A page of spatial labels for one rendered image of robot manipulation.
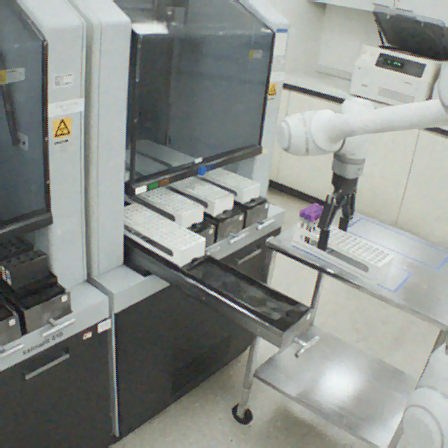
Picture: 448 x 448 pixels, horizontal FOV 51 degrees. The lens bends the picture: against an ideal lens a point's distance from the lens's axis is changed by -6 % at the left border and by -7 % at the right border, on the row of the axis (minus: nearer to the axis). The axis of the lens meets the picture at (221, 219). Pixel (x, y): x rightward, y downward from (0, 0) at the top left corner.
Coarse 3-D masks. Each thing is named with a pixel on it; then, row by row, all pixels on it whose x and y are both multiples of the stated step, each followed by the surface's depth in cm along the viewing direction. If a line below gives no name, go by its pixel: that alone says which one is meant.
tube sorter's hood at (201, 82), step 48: (144, 0) 132; (192, 0) 147; (240, 0) 165; (144, 48) 121; (192, 48) 134; (240, 48) 150; (144, 96) 128; (192, 96) 142; (240, 96) 159; (144, 144) 134; (192, 144) 150; (240, 144) 169
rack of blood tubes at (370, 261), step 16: (336, 240) 145; (352, 240) 145; (320, 256) 145; (336, 256) 147; (352, 256) 138; (368, 256) 138; (384, 256) 139; (352, 272) 139; (368, 272) 135; (384, 272) 137
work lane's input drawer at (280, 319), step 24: (144, 264) 143; (168, 264) 137; (192, 264) 137; (216, 264) 141; (192, 288) 132; (216, 288) 128; (264, 288) 132; (240, 312) 123; (264, 312) 123; (288, 312) 120; (312, 312) 125; (264, 336) 120; (288, 336) 119
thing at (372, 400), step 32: (352, 224) 169; (384, 224) 172; (288, 256) 148; (416, 256) 153; (320, 288) 197; (384, 288) 134; (416, 288) 136; (256, 352) 171; (288, 352) 188; (320, 352) 189; (352, 352) 191; (288, 384) 172; (320, 384) 173; (352, 384) 174; (384, 384) 175; (416, 384) 175; (320, 416) 161; (352, 416) 160; (384, 416) 160
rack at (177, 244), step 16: (128, 208) 153; (144, 208) 153; (128, 224) 145; (144, 224) 144; (160, 224) 146; (176, 224) 146; (144, 240) 147; (160, 240) 138; (176, 240) 138; (192, 240) 140; (176, 256) 135; (192, 256) 138
